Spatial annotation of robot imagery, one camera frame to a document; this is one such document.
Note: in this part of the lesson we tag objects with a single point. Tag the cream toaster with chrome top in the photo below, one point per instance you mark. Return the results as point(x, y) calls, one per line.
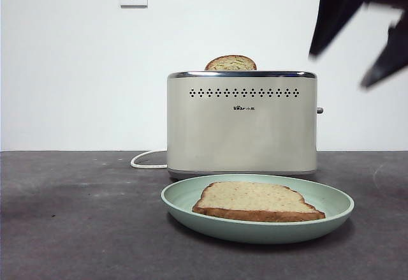
point(239, 136)

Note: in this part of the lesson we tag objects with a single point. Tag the large toasted bread slice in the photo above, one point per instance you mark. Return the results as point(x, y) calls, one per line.
point(255, 201)

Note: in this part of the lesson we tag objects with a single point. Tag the grey toaster lever knob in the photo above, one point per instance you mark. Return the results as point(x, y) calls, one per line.
point(320, 110)

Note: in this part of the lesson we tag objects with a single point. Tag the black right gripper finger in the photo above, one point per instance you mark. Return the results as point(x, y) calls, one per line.
point(390, 60)
point(338, 5)

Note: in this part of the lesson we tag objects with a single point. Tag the pale green round plate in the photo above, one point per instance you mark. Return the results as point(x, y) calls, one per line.
point(255, 232)

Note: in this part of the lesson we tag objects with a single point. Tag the small toasted bread slice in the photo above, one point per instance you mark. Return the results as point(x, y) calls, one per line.
point(231, 63)

